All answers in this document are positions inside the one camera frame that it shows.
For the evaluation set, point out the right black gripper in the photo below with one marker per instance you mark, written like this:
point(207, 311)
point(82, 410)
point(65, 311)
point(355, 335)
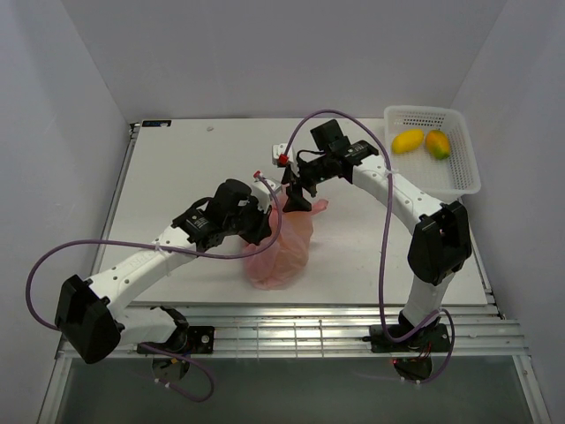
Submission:
point(295, 202)

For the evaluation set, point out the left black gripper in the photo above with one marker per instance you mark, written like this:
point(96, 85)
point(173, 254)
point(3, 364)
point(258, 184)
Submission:
point(263, 228)

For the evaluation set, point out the pink plastic bag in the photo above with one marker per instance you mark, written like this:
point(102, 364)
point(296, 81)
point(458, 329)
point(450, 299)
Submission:
point(287, 258)

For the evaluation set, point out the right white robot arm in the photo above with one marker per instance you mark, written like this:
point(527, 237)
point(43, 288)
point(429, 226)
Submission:
point(440, 234)

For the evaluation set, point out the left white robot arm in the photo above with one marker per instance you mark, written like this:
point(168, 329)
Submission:
point(94, 314)

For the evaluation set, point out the yellow green fake mango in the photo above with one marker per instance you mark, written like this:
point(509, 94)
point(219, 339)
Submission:
point(437, 144)

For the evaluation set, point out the white plastic basket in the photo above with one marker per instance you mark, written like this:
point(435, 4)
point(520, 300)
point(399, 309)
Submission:
point(445, 179)

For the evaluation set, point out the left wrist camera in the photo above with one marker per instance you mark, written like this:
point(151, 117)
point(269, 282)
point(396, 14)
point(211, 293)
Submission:
point(264, 190)

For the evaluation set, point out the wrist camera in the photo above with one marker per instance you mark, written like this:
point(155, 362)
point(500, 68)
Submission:
point(264, 190)
point(281, 156)

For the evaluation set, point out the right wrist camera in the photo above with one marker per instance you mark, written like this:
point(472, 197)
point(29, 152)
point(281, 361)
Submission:
point(281, 156)

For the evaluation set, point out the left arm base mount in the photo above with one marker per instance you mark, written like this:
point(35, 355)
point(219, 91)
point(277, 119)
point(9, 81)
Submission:
point(184, 341)

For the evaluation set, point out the aluminium frame rail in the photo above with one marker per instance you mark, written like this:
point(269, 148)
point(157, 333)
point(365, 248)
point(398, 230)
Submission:
point(311, 365)

